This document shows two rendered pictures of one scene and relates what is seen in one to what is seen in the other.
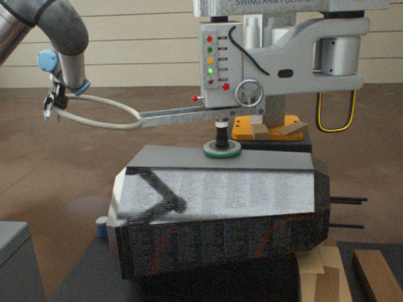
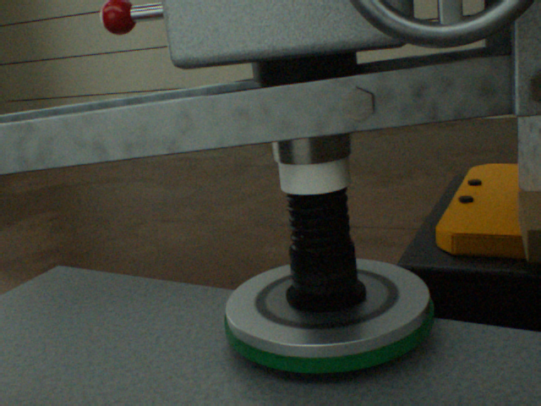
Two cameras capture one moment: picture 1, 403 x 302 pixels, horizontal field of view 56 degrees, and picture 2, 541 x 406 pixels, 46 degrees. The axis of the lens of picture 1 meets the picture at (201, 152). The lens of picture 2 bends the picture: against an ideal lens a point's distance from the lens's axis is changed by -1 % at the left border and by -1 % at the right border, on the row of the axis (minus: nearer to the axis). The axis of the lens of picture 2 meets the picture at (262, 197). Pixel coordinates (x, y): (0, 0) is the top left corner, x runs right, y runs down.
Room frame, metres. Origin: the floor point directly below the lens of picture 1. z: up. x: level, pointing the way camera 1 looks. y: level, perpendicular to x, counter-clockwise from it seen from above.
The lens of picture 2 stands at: (1.41, -0.26, 1.15)
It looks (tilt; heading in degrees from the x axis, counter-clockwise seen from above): 15 degrees down; 17
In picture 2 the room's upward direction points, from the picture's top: 7 degrees counter-clockwise
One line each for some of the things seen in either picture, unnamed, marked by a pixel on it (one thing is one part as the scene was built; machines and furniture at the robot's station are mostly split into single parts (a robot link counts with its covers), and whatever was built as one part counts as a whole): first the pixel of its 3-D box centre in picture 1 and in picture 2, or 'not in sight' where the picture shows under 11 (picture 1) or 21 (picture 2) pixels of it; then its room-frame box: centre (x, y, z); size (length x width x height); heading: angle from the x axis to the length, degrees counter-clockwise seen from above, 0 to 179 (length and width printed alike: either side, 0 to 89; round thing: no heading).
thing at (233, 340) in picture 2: (222, 147); (326, 304); (2.02, -0.12, 0.86); 0.22 x 0.22 x 0.04
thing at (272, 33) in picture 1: (286, 45); not in sight; (2.49, -0.58, 1.36); 0.74 x 0.34 x 0.25; 26
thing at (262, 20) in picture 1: (268, 44); not in sight; (2.67, -0.50, 1.36); 0.35 x 0.35 x 0.41
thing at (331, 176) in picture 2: (221, 122); (314, 167); (2.02, -0.12, 1.01); 0.07 x 0.07 x 0.04
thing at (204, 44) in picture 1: (209, 60); not in sight; (1.90, -0.06, 1.37); 0.08 x 0.03 x 0.28; 96
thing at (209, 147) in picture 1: (222, 146); (326, 300); (2.02, -0.12, 0.86); 0.21 x 0.21 x 0.01
